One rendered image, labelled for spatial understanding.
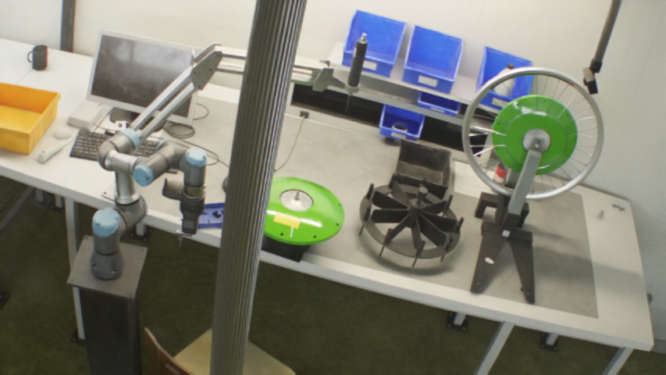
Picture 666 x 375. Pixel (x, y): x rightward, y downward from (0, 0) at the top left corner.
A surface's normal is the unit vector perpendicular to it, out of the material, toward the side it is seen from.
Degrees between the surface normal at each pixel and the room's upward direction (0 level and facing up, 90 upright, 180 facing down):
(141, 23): 90
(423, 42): 90
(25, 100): 86
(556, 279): 0
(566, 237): 0
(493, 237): 18
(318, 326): 0
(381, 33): 90
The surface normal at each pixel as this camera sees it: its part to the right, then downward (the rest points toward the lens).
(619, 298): 0.19, -0.78
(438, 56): -0.18, 0.57
